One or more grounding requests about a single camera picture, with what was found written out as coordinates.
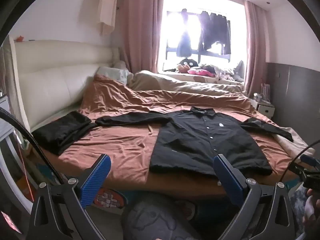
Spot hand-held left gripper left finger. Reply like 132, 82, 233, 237
29, 154, 112, 240

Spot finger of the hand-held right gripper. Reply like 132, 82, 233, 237
300, 154, 320, 167

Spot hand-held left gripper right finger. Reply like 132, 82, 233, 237
212, 154, 294, 240

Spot black button-up shirt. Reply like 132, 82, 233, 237
95, 107, 293, 178

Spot cream underlay blanket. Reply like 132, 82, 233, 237
272, 127, 316, 157

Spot patterned orange floor mat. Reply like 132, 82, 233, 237
96, 187, 130, 209

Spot brown bed sheet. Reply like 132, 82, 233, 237
32, 74, 300, 195

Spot folded black garment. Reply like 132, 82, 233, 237
32, 112, 97, 155

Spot white nightstand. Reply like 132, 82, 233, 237
250, 97, 275, 120

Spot person's grey printed pants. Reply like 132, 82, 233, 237
122, 199, 200, 240

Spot white bottles on nightstand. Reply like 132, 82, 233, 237
254, 83, 272, 103

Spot beige duvet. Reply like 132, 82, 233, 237
127, 70, 248, 97

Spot grey pillow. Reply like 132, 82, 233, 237
234, 60, 245, 82

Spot white patterned pillow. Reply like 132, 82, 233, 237
97, 60, 133, 84

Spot pink cushion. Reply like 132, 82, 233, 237
187, 68, 215, 77

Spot cream padded headboard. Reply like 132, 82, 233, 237
10, 39, 120, 130

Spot pink curtain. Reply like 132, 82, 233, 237
117, 0, 164, 74
244, 1, 269, 97

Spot black round plush toy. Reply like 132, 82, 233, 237
179, 58, 198, 68

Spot dark hanging garment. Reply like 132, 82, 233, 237
176, 9, 192, 57

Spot black hanging shirt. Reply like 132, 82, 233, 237
199, 10, 232, 55

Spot cream hanging cloth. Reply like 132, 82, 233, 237
97, 0, 118, 34

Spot thin black cable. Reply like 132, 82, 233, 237
277, 140, 320, 182

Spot black braided cable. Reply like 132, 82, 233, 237
0, 107, 65, 184

